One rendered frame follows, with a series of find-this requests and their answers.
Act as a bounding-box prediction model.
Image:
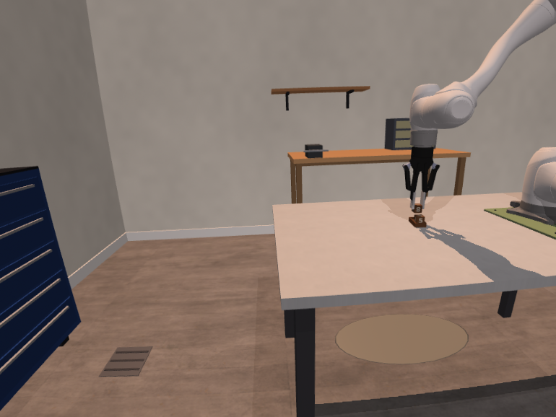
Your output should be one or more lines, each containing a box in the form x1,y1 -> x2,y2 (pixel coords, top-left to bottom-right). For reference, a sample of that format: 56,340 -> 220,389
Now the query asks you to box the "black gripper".
402,146 -> 440,209

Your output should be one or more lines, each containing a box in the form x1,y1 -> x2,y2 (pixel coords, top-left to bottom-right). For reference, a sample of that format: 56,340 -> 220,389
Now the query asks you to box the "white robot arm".
409,0 -> 556,225

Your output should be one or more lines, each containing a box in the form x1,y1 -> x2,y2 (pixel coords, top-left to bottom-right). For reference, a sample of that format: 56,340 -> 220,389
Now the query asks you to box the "brown rectangular tray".
409,217 -> 427,227

